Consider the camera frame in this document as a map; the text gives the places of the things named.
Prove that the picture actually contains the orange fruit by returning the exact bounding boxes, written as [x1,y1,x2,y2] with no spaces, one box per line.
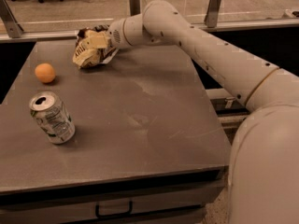
[35,63,56,83]

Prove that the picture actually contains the middle metal bracket post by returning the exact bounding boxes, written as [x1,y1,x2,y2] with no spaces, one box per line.
[129,0,141,16]

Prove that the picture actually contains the metal bracket post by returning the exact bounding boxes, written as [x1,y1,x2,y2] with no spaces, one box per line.
[0,0,23,38]
[204,0,221,28]
[129,0,141,16]

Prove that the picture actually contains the brown chip bag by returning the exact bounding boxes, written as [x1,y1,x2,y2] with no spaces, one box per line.
[73,25,118,69]

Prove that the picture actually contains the right metal bracket post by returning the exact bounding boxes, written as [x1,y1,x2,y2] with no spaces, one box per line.
[204,0,221,28]

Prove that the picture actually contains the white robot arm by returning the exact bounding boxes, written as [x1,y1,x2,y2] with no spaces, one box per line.
[83,0,299,224]

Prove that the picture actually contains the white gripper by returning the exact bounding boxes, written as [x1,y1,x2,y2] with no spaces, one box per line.
[82,19,125,49]

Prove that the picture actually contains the grey cabinet drawer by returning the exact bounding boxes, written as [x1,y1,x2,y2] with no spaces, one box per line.
[0,180,224,224]

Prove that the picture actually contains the black drawer handle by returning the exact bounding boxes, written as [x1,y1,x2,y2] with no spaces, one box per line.
[94,201,133,220]

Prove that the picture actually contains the silver green 7up can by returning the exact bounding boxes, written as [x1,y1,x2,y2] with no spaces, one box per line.
[29,91,76,145]

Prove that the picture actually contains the left metal bracket post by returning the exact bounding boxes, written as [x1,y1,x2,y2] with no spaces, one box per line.
[0,0,23,38]

